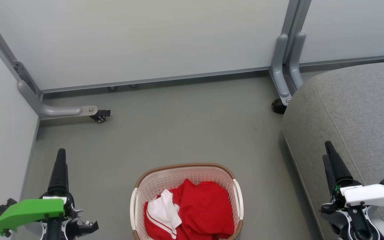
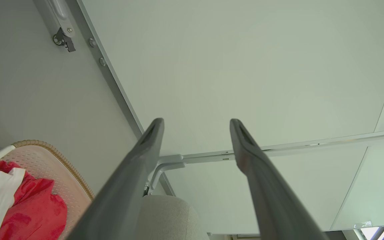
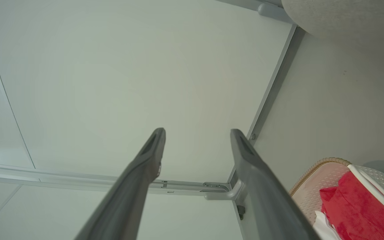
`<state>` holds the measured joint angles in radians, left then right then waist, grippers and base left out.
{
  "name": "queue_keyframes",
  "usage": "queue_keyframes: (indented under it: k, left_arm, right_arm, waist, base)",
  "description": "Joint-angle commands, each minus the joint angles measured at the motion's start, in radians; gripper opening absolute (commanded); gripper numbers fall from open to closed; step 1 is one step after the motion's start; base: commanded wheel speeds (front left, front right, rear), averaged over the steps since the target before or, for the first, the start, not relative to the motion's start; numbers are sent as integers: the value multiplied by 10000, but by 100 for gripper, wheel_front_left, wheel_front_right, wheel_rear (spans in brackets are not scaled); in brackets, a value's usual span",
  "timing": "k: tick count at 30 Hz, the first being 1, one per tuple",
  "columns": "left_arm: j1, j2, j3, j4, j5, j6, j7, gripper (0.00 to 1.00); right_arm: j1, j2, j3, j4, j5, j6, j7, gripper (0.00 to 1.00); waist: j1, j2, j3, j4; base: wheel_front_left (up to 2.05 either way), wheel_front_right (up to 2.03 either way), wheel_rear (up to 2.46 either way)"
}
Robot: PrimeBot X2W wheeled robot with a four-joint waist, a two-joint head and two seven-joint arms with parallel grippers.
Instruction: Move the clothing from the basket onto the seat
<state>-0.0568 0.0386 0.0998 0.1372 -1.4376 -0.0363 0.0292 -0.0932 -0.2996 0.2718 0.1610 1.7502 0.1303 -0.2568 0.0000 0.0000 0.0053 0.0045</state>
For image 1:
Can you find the white perforated laundry basket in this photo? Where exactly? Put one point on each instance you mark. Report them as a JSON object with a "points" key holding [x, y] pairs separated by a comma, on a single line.
{"points": [[165, 180]]}

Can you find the black caster wheel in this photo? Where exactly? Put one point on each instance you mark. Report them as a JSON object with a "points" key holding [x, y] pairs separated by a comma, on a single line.
{"points": [[100, 115], [278, 106]]}

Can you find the red and white garment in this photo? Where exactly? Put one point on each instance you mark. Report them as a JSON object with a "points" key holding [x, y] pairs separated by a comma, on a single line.
{"points": [[205, 206]]}

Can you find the white partition panel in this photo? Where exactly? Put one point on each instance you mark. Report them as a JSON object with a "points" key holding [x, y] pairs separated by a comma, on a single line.
{"points": [[2, 133], [145, 36], [355, 26]]}

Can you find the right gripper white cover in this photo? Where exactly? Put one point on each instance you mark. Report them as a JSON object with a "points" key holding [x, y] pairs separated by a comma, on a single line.
{"points": [[372, 195]]}

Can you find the long grey partition foot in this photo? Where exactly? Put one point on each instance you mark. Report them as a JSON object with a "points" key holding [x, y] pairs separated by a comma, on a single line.
{"points": [[58, 110]]}

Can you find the upright grey partition foot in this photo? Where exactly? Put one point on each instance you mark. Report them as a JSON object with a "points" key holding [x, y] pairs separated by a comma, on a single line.
{"points": [[278, 66], [295, 63]]}

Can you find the grey fabric sofa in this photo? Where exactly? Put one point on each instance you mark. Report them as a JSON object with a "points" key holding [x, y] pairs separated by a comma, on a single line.
{"points": [[362, 110]]}

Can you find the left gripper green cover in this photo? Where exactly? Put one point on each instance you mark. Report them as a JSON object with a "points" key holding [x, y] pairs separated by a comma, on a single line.
{"points": [[28, 211]]}

